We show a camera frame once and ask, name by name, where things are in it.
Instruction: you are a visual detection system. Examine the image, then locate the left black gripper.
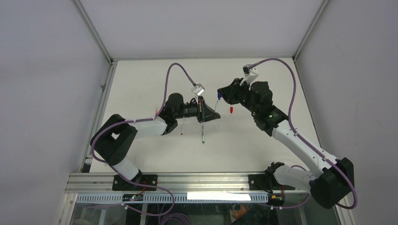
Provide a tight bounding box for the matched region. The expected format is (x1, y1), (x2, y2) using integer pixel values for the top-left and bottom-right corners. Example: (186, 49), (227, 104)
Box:
(174, 96), (220, 123)

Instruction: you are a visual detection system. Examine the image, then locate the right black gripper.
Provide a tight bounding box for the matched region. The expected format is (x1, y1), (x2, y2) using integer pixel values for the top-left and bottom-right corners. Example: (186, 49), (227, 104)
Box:
(217, 78), (259, 116)

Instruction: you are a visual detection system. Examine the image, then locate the white blue marker pen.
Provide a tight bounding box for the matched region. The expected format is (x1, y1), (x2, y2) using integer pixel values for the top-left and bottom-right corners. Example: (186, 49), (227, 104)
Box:
(214, 99), (220, 112)

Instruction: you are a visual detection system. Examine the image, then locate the white black marker pen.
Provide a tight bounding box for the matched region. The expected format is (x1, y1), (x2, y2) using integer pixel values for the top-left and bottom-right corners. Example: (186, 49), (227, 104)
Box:
(201, 122), (205, 144)

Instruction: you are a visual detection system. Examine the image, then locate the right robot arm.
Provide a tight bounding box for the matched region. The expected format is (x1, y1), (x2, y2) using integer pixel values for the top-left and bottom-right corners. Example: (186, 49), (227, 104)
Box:
(217, 78), (355, 209)

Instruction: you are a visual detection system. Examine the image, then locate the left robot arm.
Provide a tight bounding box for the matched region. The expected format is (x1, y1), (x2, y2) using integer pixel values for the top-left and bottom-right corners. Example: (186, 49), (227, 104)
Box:
(90, 93), (221, 190)

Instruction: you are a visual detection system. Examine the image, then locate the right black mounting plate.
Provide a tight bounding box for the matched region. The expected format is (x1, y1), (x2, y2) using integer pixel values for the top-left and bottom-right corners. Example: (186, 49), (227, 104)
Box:
(248, 174), (295, 193)

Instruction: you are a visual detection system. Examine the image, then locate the black mounting plate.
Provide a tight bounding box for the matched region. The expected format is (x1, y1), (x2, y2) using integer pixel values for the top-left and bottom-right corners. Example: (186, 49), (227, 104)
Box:
(112, 174), (158, 192)
(248, 174), (295, 193)

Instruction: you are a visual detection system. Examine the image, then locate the orange object under table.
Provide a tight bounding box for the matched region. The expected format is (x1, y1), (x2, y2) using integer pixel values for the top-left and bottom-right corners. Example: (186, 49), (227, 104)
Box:
(231, 204), (251, 220)

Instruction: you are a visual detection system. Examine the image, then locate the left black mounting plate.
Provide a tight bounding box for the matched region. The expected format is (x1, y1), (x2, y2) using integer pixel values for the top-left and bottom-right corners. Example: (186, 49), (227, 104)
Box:
(112, 174), (158, 192)

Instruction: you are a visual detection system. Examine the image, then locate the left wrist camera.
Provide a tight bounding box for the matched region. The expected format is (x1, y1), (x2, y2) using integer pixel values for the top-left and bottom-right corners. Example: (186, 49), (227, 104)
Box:
(191, 83), (205, 97)

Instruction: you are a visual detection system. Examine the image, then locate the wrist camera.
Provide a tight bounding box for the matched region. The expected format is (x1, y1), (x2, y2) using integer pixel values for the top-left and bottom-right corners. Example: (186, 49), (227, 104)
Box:
(240, 64), (259, 86)
(191, 83), (205, 97)

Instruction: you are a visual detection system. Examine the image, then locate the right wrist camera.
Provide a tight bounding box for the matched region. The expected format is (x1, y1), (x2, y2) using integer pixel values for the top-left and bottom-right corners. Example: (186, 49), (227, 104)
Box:
(240, 64), (259, 86)

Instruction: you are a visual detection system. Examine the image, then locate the white slotted cable duct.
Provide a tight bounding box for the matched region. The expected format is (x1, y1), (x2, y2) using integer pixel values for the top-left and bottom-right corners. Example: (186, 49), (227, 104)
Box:
(76, 192), (268, 204)

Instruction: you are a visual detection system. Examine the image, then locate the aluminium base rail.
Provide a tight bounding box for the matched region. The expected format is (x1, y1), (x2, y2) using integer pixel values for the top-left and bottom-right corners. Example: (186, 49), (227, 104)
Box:
(65, 172), (312, 194)

